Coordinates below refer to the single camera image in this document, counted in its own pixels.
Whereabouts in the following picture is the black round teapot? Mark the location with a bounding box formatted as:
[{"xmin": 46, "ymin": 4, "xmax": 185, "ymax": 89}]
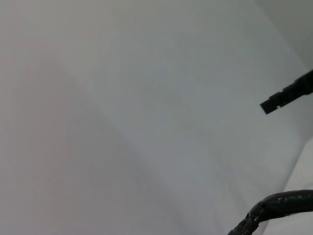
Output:
[{"xmin": 227, "ymin": 189, "xmax": 313, "ymax": 235}]

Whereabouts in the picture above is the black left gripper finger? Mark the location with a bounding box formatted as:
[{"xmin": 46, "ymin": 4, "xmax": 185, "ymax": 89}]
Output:
[{"xmin": 259, "ymin": 69, "xmax": 313, "ymax": 115}]

